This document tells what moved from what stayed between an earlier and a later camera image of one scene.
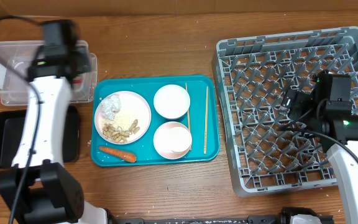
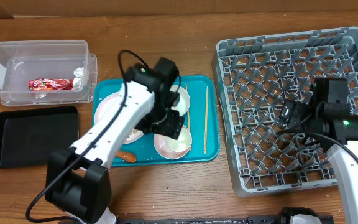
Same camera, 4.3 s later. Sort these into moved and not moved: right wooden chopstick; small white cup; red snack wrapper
Moved: red snack wrapper
Not moved: small white cup; right wooden chopstick
